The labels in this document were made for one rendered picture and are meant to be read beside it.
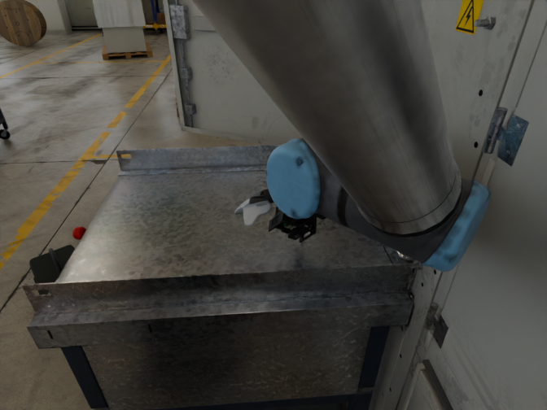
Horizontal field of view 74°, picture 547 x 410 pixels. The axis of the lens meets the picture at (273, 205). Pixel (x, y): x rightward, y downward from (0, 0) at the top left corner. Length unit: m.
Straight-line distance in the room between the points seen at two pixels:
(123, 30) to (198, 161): 6.88
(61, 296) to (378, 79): 0.66
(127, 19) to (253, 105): 6.63
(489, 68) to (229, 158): 0.79
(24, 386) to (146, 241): 1.10
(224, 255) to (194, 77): 0.79
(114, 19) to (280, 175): 7.53
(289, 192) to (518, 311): 0.27
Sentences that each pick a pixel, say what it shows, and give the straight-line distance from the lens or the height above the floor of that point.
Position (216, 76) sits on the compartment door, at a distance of 1.36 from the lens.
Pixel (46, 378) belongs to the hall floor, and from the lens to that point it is 1.83.
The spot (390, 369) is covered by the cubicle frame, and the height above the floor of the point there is 0.63.
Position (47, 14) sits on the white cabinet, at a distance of 12.04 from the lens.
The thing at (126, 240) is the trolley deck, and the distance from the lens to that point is 0.89.
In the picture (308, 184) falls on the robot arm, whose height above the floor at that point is 1.17.
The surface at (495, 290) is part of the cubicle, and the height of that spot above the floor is 1.05.
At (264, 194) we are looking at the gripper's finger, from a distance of 0.68.
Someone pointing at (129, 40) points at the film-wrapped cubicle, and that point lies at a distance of 7.96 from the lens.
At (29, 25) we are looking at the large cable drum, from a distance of 10.27.
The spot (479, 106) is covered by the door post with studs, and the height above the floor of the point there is 1.21.
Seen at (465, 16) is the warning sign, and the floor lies 1.30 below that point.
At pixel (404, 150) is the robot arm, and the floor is 1.27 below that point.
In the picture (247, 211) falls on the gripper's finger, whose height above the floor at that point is 0.96.
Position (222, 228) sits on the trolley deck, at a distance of 0.87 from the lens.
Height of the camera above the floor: 1.36
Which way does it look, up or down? 32 degrees down
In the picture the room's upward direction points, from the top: straight up
